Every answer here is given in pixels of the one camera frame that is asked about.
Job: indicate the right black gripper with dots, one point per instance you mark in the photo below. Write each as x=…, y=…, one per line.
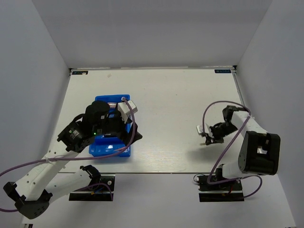
x=213, y=139

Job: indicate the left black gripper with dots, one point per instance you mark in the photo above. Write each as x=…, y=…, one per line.
x=136, y=135

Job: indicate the pink cap crayon tube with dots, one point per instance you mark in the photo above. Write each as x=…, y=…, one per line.
x=112, y=105

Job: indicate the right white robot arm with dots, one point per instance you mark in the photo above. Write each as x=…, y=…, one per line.
x=259, y=153

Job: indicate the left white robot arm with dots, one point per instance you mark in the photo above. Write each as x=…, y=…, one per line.
x=36, y=190

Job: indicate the blue compartment tray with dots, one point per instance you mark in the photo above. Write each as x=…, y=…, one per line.
x=107, y=144

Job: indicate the right table corner label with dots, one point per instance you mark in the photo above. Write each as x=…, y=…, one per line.
x=222, y=71

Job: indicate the table corner label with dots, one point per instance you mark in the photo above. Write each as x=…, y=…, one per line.
x=79, y=72
x=222, y=71

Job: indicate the left table corner label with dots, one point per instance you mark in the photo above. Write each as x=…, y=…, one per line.
x=79, y=72

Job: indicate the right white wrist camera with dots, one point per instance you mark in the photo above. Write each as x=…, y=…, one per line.
x=203, y=132

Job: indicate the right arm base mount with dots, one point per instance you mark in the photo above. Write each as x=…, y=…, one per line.
x=226, y=192

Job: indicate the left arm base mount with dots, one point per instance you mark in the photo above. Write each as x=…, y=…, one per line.
x=99, y=193

